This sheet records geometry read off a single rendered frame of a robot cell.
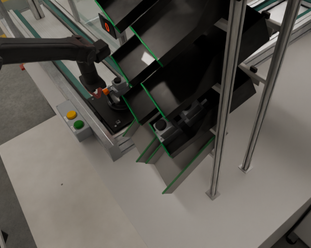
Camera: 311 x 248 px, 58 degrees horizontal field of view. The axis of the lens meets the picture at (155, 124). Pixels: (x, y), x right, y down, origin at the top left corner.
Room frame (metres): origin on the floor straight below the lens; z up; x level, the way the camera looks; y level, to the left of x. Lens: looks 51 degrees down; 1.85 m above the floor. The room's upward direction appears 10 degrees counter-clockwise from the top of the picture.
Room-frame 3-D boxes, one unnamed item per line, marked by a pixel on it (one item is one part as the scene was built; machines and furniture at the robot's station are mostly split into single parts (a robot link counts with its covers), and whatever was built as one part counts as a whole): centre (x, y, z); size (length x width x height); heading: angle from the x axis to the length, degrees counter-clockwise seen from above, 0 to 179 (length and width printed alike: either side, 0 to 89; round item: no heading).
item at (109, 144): (1.03, 0.39, 0.91); 0.89 x 0.06 x 0.11; 29
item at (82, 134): (0.83, 0.35, 0.93); 0.21 x 0.07 x 0.06; 29
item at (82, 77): (0.82, 0.21, 1.17); 0.10 x 0.07 x 0.07; 29
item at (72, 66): (1.14, 0.24, 0.91); 0.84 x 0.28 x 0.10; 29
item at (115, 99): (0.86, 0.12, 0.98); 0.14 x 0.14 x 0.02
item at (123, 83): (0.87, 0.11, 1.06); 0.08 x 0.04 x 0.07; 121
